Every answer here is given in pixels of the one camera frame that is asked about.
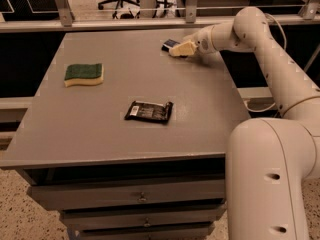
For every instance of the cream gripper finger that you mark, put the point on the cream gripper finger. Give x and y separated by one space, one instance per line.
192 37
183 49

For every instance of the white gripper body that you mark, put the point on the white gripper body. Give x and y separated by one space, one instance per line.
202 40

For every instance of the blue rxbar blueberry wrapper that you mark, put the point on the blue rxbar blueberry wrapper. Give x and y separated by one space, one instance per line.
168 44

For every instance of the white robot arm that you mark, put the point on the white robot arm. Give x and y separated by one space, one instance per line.
267 159

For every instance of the green and yellow sponge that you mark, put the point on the green and yellow sponge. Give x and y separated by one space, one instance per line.
84 74

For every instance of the black snack bar wrapper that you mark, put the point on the black snack bar wrapper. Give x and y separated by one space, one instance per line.
149 112

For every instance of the black office chair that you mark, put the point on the black office chair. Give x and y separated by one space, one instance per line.
119 4

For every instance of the grey drawer cabinet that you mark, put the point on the grey drawer cabinet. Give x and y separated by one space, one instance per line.
78 134

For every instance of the grey metal railing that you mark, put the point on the grey metal railing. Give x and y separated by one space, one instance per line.
19 16

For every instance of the middle grey drawer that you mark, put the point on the middle grey drawer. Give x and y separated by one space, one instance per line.
143 217

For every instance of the grey drawer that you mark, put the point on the grey drawer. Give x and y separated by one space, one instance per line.
108 194
159 232
143 217

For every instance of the bottom grey drawer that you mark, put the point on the bottom grey drawer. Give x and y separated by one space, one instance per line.
159 232

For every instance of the top grey drawer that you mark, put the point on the top grey drawer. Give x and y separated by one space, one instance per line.
108 194

